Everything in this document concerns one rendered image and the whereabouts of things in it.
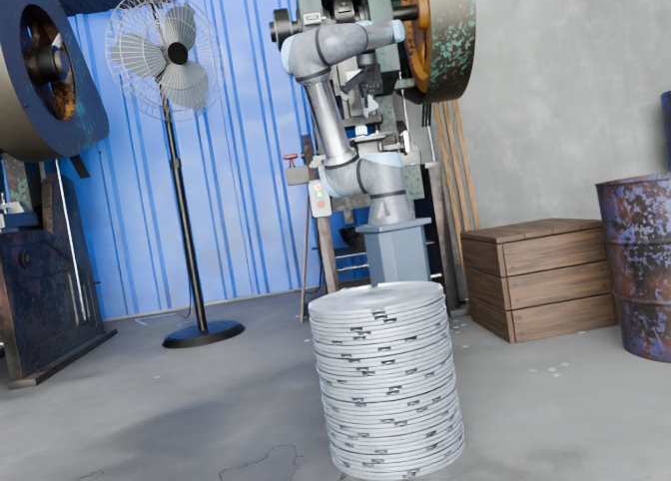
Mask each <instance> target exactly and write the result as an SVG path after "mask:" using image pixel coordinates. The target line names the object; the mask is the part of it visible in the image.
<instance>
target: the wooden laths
mask: <svg viewBox="0 0 671 481"><path fill-rule="evenodd" d="M452 106H453V111H454V117H455V123H456V127H457V133H458V138H459V144H460V150H461V155H462V161H463V167H464V172H465V178H466V184H467V189H468V195H469V200H470V206H471V212H472V217H473V223H474V229H475V230H480V223H479V218H478V212H477V206H476V201H475V195H474V190H473V184H472V178H471V173H470V167H469V162H468V156H467V150H466V145H465V139H464V133H463V129H462V123H461V118H460V112H459V106H458V101H457V100H452ZM442 107H443V113H444V118H445V123H446V129H447V135H448V140H449V146H450V152H451V158H452V163H453V169H454V175H455V180H456V186H457V192H458V197H459V203H460V209H461V214H462V220H463V226H464V231H465V232H469V231H470V226H469V221H468V215H467V209H466V204H465V198H464V192H463V187H462V181H461V175H460V170H459V164H458V158H457V153H456V147H455V141H454V136H453V130H452V124H451V120H450V114H449V108H448V103H447V101H443V102H442ZM433 108H434V113H435V119H436V125H437V130H438V136H439V142H440V148H441V153H442V159H443V165H444V170H445V176H446V182H447V188H448V193H449V199H450V205H451V210H452V216H453V222H454V228H455V233H456V239H457V245H458V250H459V256H460V262H461V268H462V271H465V270H464V267H465V265H464V263H463V256H462V249H461V242H460V239H462V238H461V237H460V234H459V233H461V228H460V223H459V217H458V211H457V205H456V200H455V194H454V188H453V183H452V177H451V171H450V166H449V160H448V154H447V149H446V143H445V137H444V131H443V126H442V120H441V114H440V110H439V104H437V103H433ZM427 132H428V138H429V144H430V149H431V155H432V161H433V162H436V159H435V153H434V148H433V142H432V136H431V130H430V126H428V114H427Z"/></svg>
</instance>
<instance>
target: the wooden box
mask: <svg viewBox="0 0 671 481"><path fill-rule="evenodd" d="M459 234H460V237H461V238H462V239H460V242H461V249H462V256H463V263H464V265H465V267H464V270H465V277H466V284H467V291H468V298H469V305H470V312H471V319H472V320H473V321H474V322H476V323H478V324H479V325H481V326H483V327H484V328H486V329H488V330H489V331H491V332H492V333H494V334H496V335H497V336H499V337H501V338H502V339H504V340H506V341H507V342H509V343H515V342H522V341H528V340H533V339H539V338H545V337H550V336H556V335H561V334H567V333H572V332H578V331H584V330H589V329H595V328H600V327H606V326H612V325H615V324H620V323H619V317H618V311H617V306H616V300H615V296H614V294H613V293H612V291H613V289H614V288H613V283H612V277H611V271H610V265H609V260H608V254H607V248H606V242H605V241H604V240H603V237H604V231H603V225H602V220H584V219H561V218H550V219H543V220H537V221H531V222H525V223H519V224H513V225H507V226H500V227H494V228H488V229H483V230H476V231H469V232H463V233H459Z"/></svg>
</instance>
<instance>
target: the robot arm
mask: <svg viewBox="0 0 671 481"><path fill-rule="evenodd" d="M404 37H405V32H404V27H403V25H402V23H401V21H400V20H394V21H390V22H387V23H381V24H373V23H372V22H371V21H359V22H355V23H346V24H330V25H325V26H322V27H319V28H316V29H313V30H310V31H307V32H304V33H301V34H300V33H299V34H296V35H295V36H292V37H289V38H288V39H286V40H285V42H284V43H283V46H282V52H281V57H282V64H283V67H284V70H285V71H286V72H287V74H288V75H289V76H291V77H295V79H296V82H297V83H298V84H300V85H301V86H303V88H304V91H305V94H306V97H307V100H308V103H309V106H310V109H311V112H312V115H313V118H314V121H315V124H316V127H317V130H318V133H319V136H320V140H321V143H322V146H323V149H324V152H325V155H326V158H325V160H324V166H323V168H322V171H321V176H322V177H321V179H322V183H323V186H324V188H325V190H326V191H327V193H328V194H329V195H330V196H332V197H333V198H348V197H352V196H358V195H365V194H369V195H370V209H369V215H368V225H369V226H370V227H375V226H384V225H391V224H397V223H403V222H409V221H413V220H415V214H414V211H413V209H412V207H411V205H410V203H409V201H408V199H407V196H406V191H405V184H404V177H403V171H402V164H401V159H400V155H399V154H398V153H367V154H364V155H363V159H359V158H358V156H357V153H356V152H355V151H353V150H352V149H351V148H350V146H349V142H348V139H347V136H346V133H345V130H344V126H343V123H342V120H341V117H340V113H339V110H338V107H337V104H336V98H335V95H334V92H333V89H332V85H331V82H330V79H329V77H330V74H331V72H332V69H331V66H332V65H335V64H338V63H341V62H343V61H345V60H347V59H349V58H352V57H354V56H355V57H356V63H357V68H358V69H361V70H360V71H359V72H358V73H356V74H355V75H354V76H353V77H352V78H350V79H349V80H348V81H347V82H345V83H344V84H342V85H341V87H340V89H341V90H342V92H343V93H344V94H347V93H348V92H349V91H351V89H352V88H354V87H355V86H356V85H357V84H358V88H359V94H360V101H361V107H362V111H363V114H364V115H365V117H366V118H368V112H370V111H372V110H375V109H377V108H378V103H377V102H376V101H374V100H373V99H372V96H371V94H373V95H376V94H382V93H383V91H382V79H381V75H380V63H379V62H376V61H375V49H376V48H380V47H384V46H387V45H391V44H396V43H398V42H401V41H403V40H404ZM379 84H381V90H380V87H379Z"/></svg>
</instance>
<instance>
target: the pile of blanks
mask: <svg viewBox="0 0 671 481"><path fill-rule="evenodd" d="M444 300H445V294H443V291H442V293H441V294H440V295H438V296H436V297H434V298H432V299H429V300H426V301H423V302H420V303H417V304H413V305H409V306H405V307H401V308H396V309H390V310H384V311H376V312H371V313H362V314H349V315H324V314H317V313H313V312H310V311H309V314H310V323H311V326H312V334H313V335H314V336H313V340H314V343H315V355H316V357H317V364H316V368H317V371H318V373H319V378H320V384H321V392H322V402H323V405H324V411H325V418H326V427H327V431H328V438H329V442H330V450H331V455H332V459H333V463H334V465H335V467H336V468H337V469H339V470H340V471H341V472H343V473H345V474H347V475H350V476H353V477H356V478H361V479H367V480H383V481H385V480H400V479H407V477H409V476H411V478H413V477H417V476H421V475H425V474H428V473H431V472H434V471H436V470H439V469H441V468H443V467H445V466H447V465H448V464H450V463H451V462H453V461H454V460H455V459H457V458H458V457H459V455H460V454H461V453H462V451H463V449H464V447H465V437H464V427H463V423H462V415H461V412H460V405H459V399H458V393H457V383H456V374H455V368H454V363H453V352H452V349H451V339H450V334H449V323H448V320H447V313H446V306H445V302H444Z"/></svg>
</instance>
